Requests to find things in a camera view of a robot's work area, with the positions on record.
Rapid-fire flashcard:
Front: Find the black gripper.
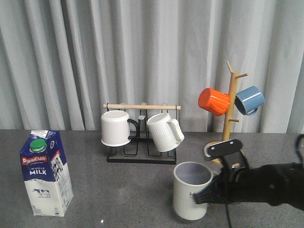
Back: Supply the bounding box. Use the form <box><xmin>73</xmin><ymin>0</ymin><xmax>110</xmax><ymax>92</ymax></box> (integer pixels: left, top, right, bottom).
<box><xmin>193</xmin><ymin>139</ymin><xmax>250</xmax><ymax>204</ymax></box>

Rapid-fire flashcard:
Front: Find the cream HOME mug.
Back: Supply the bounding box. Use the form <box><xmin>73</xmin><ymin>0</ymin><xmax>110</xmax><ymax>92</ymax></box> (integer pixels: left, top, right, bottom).
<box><xmin>173</xmin><ymin>161</ymin><xmax>213</xmax><ymax>220</ymax></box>

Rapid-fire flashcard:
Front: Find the blue white milk carton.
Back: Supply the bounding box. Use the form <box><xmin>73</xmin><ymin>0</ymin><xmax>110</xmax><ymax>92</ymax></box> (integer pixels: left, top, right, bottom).
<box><xmin>19</xmin><ymin>130</ymin><xmax>73</xmax><ymax>217</ymax></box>

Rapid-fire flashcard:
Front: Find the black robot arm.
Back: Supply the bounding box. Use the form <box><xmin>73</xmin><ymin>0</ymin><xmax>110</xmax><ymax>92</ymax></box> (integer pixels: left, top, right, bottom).
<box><xmin>193</xmin><ymin>139</ymin><xmax>304</xmax><ymax>210</ymax></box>

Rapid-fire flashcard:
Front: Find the white ribbed mug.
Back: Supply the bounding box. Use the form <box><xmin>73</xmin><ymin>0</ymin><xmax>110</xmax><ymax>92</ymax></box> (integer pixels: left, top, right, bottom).
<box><xmin>147</xmin><ymin>113</ymin><xmax>184</xmax><ymax>152</ymax></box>

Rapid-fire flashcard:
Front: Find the orange mug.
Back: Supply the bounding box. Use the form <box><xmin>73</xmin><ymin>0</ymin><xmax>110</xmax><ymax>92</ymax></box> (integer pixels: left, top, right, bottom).
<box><xmin>198</xmin><ymin>88</ymin><xmax>230</xmax><ymax>116</ymax></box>

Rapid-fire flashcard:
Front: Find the blue mug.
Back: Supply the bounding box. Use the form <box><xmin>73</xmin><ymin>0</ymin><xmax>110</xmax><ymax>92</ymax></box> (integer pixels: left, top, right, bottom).
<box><xmin>235</xmin><ymin>86</ymin><xmax>265</xmax><ymax>116</ymax></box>

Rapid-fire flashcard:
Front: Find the grey curtain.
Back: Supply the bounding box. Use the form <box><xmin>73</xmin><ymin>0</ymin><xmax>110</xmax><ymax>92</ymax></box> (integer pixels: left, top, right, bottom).
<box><xmin>0</xmin><ymin>0</ymin><xmax>304</xmax><ymax>133</ymax></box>

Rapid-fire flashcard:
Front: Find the black wire mug rack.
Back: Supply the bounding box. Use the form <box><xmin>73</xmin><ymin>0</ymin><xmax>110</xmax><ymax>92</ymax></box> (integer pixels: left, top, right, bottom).
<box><xmin>103</xmin><ymin>103</ymin><xmax>181</xmax><ymax>165</ymax></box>

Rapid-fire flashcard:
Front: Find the black cable loop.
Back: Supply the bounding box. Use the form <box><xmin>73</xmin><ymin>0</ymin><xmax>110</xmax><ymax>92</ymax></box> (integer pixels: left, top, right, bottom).
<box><xmin>294</xmin><ymin>134</ymin><xmax>304</xmax><ymax>167</ymax></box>

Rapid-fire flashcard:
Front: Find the white mug black handle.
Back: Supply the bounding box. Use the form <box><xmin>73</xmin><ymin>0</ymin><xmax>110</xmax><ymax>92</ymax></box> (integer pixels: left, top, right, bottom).
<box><xmin>101</xmin><ymin>110</ymin><xmax>140</xmax><ymax>147</ymax></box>

